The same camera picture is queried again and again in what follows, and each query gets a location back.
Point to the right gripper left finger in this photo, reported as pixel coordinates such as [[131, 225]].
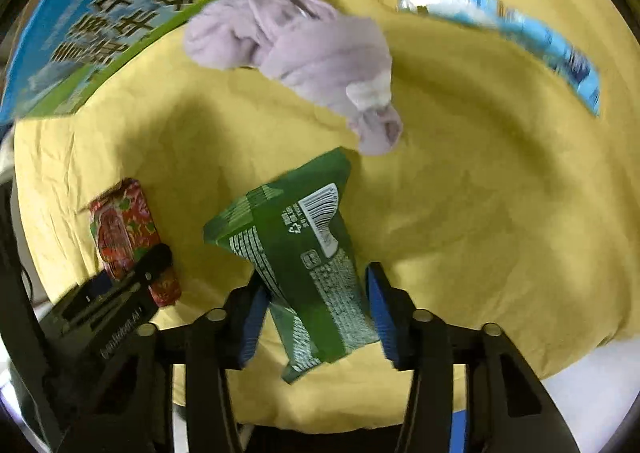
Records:
[[130, 409]]

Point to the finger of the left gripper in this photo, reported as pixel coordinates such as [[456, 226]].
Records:
[[91, 320]]

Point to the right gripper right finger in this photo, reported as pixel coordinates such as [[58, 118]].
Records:
[[507, 407]]

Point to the red snack packet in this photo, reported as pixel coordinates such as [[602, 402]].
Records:
[[122, 227]]

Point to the green snack packet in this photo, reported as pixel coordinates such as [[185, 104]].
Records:
[[292, 232]]

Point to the lilac soft cloth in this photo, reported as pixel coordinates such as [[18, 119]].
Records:
[[326, 57]]

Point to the blue white snack bar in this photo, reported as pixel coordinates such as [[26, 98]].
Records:
[[534, 36]]

